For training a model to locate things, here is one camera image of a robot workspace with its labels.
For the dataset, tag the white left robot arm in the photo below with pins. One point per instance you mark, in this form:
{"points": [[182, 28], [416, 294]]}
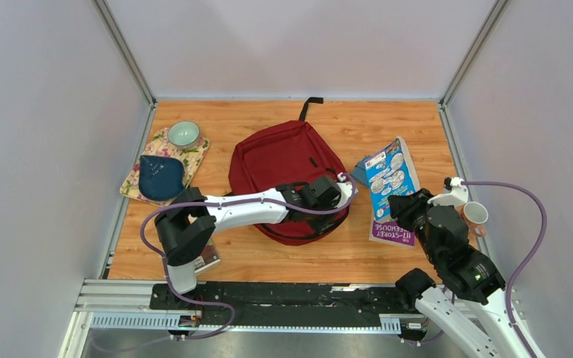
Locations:
{"points": [[185, 227]]}

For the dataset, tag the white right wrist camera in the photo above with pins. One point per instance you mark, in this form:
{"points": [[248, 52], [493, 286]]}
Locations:
{"points": [[454, 193]]}

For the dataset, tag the blue comic book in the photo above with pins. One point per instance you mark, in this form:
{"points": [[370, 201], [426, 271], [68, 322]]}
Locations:
{"points": [[390, 171]]}

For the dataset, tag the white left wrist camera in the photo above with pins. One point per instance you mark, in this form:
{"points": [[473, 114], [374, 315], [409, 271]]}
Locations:
{"points": [[348, 190]]}

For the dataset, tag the orange white mug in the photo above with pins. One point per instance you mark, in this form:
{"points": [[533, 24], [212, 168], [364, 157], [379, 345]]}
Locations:
{"points": [[475, 215]]}

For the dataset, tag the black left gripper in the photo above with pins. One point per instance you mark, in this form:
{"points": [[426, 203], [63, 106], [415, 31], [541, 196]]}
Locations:
{"points": [[319, 226]]}

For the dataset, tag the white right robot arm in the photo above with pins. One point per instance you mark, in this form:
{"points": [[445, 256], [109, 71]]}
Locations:
{"points": [[479, 317]]}

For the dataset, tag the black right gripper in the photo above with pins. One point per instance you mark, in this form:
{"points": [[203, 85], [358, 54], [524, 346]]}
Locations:
{"points": [[404, 206]]}

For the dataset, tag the dark blue leaf plate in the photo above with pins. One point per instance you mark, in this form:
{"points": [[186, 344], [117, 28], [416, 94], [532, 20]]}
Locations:
{"points": [[160, 178]]}

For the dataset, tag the yellow cover book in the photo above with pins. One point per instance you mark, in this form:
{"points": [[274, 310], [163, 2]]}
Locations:
{"points": [[207, 259]]}

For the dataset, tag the red backpack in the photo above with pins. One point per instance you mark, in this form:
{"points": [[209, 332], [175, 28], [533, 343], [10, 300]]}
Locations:
{"points": [[289, 153]]}

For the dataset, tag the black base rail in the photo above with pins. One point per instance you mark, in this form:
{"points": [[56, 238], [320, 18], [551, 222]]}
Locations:
{"points": [[285, 304]]}

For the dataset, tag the light green ceramic bowl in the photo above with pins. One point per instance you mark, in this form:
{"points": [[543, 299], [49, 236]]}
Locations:
{"points": [[185, 134]]}

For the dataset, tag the purple treehouse book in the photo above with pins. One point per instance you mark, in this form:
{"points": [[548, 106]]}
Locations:
{"points": [[388, 232]]}

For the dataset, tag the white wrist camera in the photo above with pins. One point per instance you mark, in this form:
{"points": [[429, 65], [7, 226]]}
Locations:
{"points": [[348, 190], [454, 193]]}

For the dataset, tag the floral tray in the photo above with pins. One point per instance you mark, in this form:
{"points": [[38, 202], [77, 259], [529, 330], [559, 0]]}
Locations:
{"points": [[160, 146]]}

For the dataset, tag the blue snap wallet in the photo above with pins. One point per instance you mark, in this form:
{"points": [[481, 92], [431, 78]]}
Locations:
{"points": [[359, 172]]}

